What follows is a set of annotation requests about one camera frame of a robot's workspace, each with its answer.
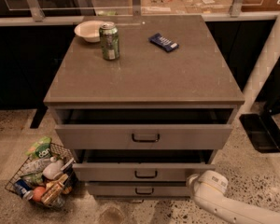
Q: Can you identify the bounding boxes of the grey drawer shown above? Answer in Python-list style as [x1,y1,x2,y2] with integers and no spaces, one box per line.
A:
[74,149,215,182]
[56,108,232,150]
[85,182,189,198]

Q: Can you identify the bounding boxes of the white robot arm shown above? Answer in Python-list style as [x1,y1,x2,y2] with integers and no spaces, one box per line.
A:
[187,170,280,224]

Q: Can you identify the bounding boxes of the grey drawer cabinet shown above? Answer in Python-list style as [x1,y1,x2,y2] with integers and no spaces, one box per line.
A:
[42,14,245,201]

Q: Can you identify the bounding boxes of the grey top drawer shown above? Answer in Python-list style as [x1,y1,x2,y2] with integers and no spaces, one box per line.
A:
[56,108,232,150]

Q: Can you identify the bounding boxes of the grey bottom drawer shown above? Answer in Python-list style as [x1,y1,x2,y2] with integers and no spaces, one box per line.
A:
[85,182,189,198]

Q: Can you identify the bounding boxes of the blue snack bar packet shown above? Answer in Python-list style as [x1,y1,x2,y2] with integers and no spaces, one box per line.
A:
[148,33,179,52]

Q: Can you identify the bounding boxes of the green soda can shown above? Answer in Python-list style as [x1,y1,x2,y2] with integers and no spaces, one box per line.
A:
[99,21,119,61]

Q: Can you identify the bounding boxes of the white bowl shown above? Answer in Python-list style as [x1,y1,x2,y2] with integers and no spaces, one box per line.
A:
[74,21,103,43]

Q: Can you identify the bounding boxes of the cardboard box left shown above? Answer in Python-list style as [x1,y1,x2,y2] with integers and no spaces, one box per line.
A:
[141,0,187,14]

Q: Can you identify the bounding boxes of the green chip bag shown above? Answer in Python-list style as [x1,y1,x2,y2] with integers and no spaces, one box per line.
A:
[25,136,52,159]

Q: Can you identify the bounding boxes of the white bottle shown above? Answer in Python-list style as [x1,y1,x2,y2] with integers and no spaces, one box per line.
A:
[43,160,63,180]

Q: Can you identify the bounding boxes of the clear plastic water bottle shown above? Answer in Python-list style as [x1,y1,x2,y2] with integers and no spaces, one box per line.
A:
[22,157,57,175]

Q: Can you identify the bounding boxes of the brown snack box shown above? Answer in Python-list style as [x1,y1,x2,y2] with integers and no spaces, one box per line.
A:
[41,174,68,206]

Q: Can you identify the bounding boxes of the black tray on floor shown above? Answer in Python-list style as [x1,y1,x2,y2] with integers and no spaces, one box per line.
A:
[240,114,280,153]

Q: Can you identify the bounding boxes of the orange fruit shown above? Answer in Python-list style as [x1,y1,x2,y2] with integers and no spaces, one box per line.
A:
[33,187,46,202]

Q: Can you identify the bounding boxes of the blue soda can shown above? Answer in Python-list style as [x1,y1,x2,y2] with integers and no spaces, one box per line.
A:
[13,179,34,201]

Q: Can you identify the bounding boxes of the wire basket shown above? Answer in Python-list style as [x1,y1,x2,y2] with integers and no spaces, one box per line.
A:
[5,143,77,209]

